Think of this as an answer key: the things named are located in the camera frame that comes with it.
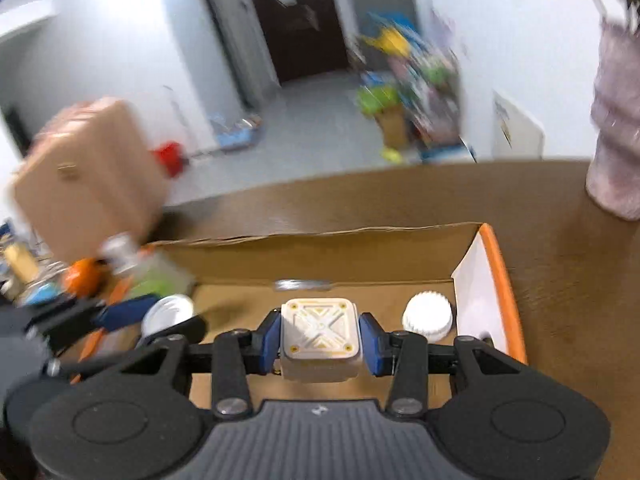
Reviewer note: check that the white small cup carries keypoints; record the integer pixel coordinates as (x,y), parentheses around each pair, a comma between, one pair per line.
(428,316)

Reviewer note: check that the white panel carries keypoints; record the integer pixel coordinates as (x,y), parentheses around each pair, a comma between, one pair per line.
(520,130)

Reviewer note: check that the cream square box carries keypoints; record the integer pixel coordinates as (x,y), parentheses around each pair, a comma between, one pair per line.
(320,335)

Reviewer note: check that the red object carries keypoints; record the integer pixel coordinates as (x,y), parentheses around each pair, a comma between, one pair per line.
(170,159)

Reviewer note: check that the orange fruit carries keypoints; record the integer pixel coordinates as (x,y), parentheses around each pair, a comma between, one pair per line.
(82,277)

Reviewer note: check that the dark brown door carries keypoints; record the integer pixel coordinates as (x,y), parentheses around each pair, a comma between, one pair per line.
(300,25)

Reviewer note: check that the orange cardboard box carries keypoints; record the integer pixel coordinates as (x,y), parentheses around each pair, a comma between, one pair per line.
(350,255)

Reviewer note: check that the pink textured vase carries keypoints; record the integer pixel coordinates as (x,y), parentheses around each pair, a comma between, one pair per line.
(615,120)

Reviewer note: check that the green spray bottle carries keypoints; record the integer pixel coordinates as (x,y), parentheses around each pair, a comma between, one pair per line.
(160,277)

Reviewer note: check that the blue floor items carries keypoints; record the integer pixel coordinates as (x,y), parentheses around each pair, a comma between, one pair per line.
(237,135)

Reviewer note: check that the pile of colourful household clutter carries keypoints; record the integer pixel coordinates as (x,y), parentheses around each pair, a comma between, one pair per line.
(420,95)

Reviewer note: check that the yellow toy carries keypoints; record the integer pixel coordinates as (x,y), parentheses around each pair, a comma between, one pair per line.
(395,41)

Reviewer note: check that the white plastic container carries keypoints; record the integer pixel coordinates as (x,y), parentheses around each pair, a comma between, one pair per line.
(167,312)

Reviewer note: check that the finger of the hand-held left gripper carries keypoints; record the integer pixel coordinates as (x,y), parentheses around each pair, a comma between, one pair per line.
(187,329)
(125,311)

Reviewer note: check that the grey side door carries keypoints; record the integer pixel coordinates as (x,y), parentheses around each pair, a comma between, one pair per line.
(235,35)

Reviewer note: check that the pink hard suitcase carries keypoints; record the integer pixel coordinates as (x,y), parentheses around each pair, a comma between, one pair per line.
(90,180)

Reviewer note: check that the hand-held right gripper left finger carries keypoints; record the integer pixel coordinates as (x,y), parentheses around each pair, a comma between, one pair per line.
(273,345)

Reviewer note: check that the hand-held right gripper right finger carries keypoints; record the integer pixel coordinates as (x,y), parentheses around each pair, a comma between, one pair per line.
(372,345)

